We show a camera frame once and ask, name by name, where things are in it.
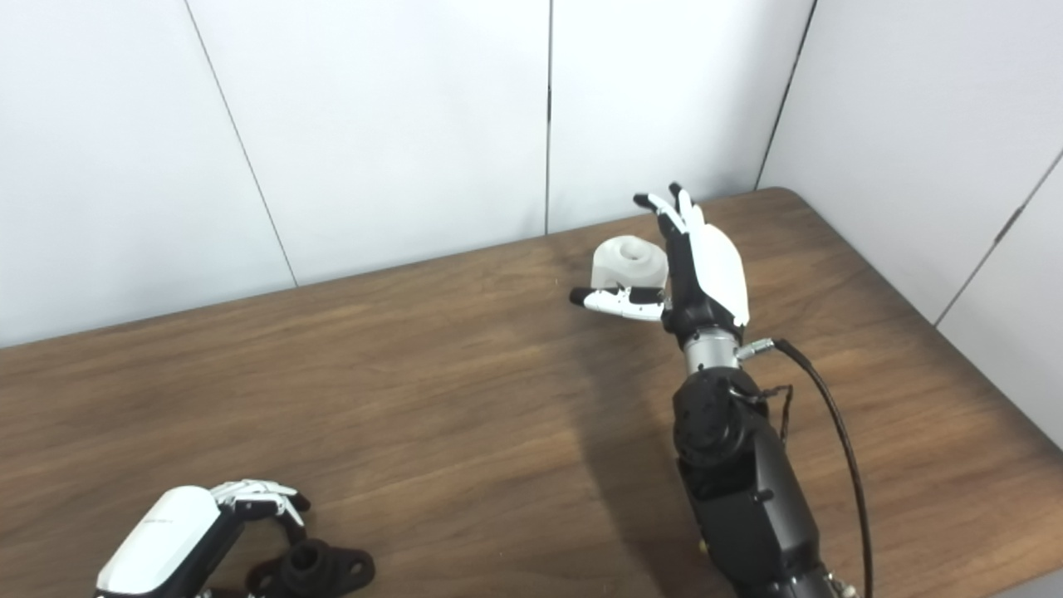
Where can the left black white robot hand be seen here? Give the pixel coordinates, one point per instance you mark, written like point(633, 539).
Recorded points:
point(162, 536)

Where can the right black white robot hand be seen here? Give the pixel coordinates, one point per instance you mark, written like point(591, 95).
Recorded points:
point(718, 274)

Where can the round white plastic piece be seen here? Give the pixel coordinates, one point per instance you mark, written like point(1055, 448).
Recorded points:
point(623, 262)

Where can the black flanged holder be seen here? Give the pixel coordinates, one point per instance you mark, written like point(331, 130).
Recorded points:
point(320, 569)

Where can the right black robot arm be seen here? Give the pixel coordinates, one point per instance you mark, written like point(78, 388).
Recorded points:
point(747, 498)

